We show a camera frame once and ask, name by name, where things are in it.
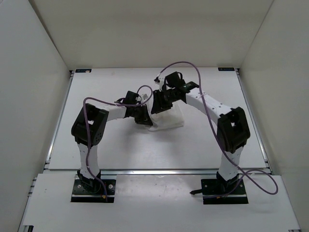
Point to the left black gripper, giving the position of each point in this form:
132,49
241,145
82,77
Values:
145,119

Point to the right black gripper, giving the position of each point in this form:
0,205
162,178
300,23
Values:
159,104

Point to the white skirt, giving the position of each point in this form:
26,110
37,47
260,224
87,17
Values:
172,118

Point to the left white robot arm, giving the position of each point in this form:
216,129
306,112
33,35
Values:
88,130

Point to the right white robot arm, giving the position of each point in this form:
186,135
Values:
229,125

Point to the right blue corner label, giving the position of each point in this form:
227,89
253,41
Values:
226,69

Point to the blue corner label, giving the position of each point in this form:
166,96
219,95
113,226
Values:
226,69
83,70

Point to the left blue corner label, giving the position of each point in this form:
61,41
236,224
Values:
83,70

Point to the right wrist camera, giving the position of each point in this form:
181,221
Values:
172,80

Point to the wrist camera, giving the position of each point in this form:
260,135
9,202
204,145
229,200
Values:
133,98
172,80

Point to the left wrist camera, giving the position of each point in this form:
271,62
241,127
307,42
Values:
133,98

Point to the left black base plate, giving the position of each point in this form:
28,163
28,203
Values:
84,193

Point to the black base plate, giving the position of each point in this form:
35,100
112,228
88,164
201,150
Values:
214,193
84,193

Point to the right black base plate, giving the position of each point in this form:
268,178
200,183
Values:
214,193

